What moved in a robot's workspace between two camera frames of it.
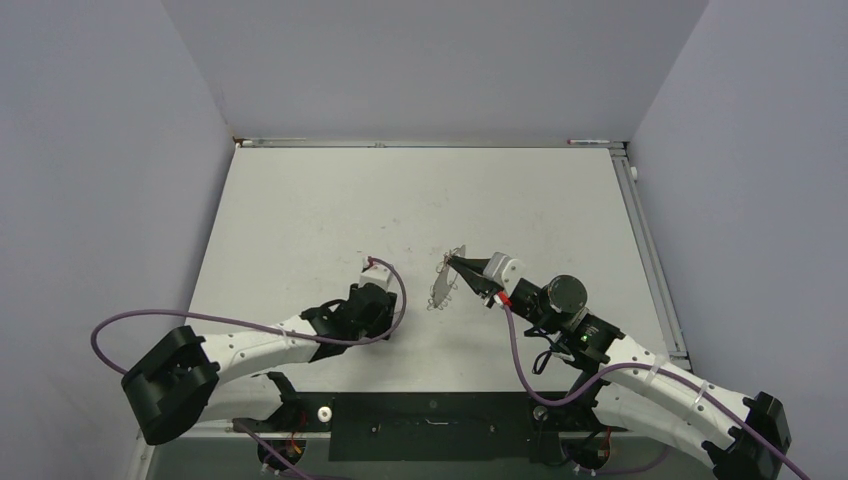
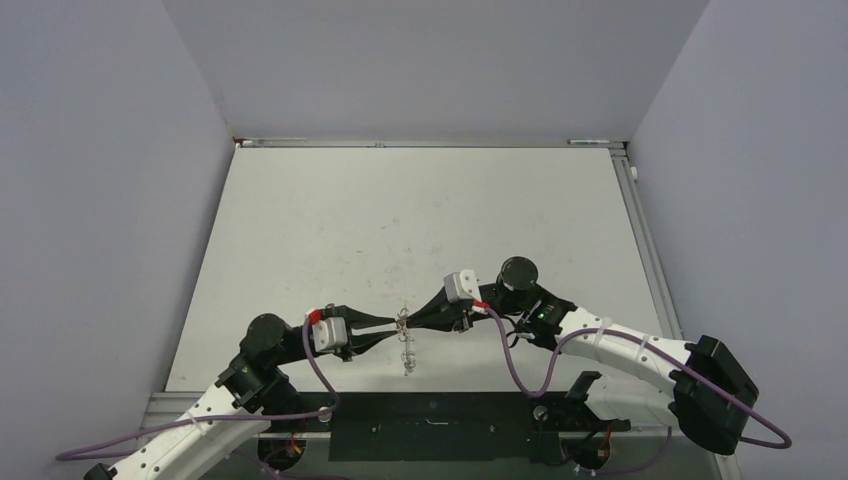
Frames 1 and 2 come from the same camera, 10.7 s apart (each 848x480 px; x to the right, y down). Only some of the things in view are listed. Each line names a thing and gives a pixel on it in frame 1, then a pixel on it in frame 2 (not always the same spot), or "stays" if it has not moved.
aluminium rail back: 424,144 stays
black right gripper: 473,271 -> 448,315
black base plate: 446,426 stays
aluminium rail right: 667,310 stays
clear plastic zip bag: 445,280 -> 408,357
